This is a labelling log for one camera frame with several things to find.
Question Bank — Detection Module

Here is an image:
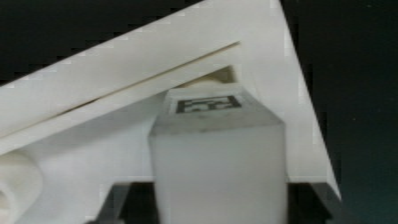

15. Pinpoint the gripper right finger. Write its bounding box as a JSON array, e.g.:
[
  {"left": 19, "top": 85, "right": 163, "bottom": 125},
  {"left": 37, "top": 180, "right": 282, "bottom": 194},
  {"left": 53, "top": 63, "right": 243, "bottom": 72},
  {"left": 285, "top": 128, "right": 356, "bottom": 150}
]
[{"left": 310, "top": 183, "right": 362, "bottom": 224}]

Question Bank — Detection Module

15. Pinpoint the white table leg with tag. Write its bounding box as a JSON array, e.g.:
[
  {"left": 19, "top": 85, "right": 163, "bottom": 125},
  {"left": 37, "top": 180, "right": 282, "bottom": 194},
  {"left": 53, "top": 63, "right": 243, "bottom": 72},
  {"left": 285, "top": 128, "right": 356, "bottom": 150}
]
[{"left": 149, "top": 84, "right": 287, "bottom": 224}]

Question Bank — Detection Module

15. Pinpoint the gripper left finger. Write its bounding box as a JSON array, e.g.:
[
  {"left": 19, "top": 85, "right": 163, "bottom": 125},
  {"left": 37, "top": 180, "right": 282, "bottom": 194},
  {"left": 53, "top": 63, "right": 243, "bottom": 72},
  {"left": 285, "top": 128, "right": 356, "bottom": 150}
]
[{"left": 85, "top": 183, "right": 129, "bottom": 224}]

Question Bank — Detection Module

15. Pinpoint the white square table top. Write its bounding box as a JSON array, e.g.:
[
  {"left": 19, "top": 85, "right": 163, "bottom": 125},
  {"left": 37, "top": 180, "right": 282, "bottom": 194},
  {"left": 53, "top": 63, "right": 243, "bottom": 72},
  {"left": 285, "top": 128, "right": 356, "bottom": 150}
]
[{"left": 0, "top": 45, "right": 335, "bottom": 224}]

